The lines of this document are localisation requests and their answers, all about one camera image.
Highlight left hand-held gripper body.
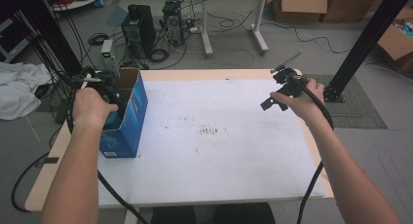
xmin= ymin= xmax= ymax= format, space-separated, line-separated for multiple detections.
xmin=72 ymin=38 xmax=131 ymax=107

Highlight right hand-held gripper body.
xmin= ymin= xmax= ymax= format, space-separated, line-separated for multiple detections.
xmin=270 ymin=50 xmax=309 ymax=98

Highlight person's right hand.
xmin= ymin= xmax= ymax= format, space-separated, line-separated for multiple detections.
xmin=270 ymin=78 xmax=325 ymax=125

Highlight person's left hand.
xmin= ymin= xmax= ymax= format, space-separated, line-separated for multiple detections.
xmin=71 ymin=87 xmax=120 ymax=131

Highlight black computer tower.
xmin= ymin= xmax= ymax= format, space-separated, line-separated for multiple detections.
xmin=121 ymin=4 xmax=158 ymax=58

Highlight white table mat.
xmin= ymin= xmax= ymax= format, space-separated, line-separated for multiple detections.
xmin=96 ymin=78 xmax=325 ymax=208

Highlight open brown cardboard box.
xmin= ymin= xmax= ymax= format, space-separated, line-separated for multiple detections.
xmin=272 ymin=0 xmax=329 ymax=23

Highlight round white table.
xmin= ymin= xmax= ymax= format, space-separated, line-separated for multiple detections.
xmin=48 ymin=0 xmax=105 ymax=13

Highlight white crumpled cloth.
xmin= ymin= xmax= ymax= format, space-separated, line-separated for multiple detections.
xmin=0 ymin=61 xmax=53 ymax=121

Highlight black metal stand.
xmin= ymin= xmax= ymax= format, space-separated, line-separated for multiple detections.
xmin=322 ymin=0 xmax=413 ymax=104

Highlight open computer case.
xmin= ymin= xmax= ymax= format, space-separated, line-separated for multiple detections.
xmin=161 ymin=0 xmax=185 ymax=47

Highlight large closed cardboard box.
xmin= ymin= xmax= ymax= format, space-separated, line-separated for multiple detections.
xmin=320 ymin=0 xmax=384 ymax=23

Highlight grey metal rack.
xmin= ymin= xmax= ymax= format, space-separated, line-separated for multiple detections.
xmin=0 ymin=9 xmax=35 ymax=63

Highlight cardboard box with blue contents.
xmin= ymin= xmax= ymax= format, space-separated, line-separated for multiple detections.
xmin=377 ymin=6 xmax=413 ymax=76

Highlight person's dark trousers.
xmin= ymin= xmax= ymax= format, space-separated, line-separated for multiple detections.
xmin=150 ymin=203 xmax=277 ymax=224

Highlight white table leg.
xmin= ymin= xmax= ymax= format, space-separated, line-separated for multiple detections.
xmin=124 ymin=206 xmax=141 ymax=224

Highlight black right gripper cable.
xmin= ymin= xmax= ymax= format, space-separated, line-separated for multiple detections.
xmin=291 ymin=74 xmax=335 ymax=224

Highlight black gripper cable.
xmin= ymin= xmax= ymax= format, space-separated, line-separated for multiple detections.
xmin=291 ymin=74 xmax=335 ymax=224
xmin=65 ymin=66 xmax=150 ymax=224

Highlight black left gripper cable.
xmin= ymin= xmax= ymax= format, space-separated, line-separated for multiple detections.
xmin=65 ymin=66 xmax=150 ymax=224

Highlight coiled black floor cable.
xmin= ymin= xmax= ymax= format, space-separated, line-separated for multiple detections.
xmin=148 ymin=48 xmax=170 ymax=63

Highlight black metal frame post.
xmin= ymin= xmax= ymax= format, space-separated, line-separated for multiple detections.
xmin=6 ymin=0 xmax=83 ymax=76

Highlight long black floor cable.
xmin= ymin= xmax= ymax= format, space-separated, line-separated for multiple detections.
xmin=10 ymin=151 xmax=50 ymax=214

